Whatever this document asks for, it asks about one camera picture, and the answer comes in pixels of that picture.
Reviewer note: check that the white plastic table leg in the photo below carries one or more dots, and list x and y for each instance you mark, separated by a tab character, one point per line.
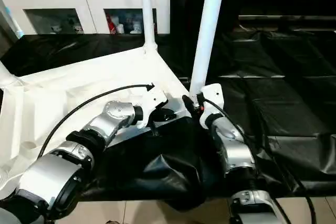
207	24
5	75
147	11

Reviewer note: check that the white plastic table top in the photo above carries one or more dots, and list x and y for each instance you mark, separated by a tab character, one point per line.
78	82

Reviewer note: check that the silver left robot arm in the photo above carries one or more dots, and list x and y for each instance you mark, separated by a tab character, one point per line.
118	111

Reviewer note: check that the black work mat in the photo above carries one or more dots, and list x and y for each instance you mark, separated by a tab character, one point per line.
275	103

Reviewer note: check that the grey curtain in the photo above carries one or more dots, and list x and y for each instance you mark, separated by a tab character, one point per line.
5	43

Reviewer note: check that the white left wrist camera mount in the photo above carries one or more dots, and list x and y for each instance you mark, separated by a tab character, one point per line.
156	96

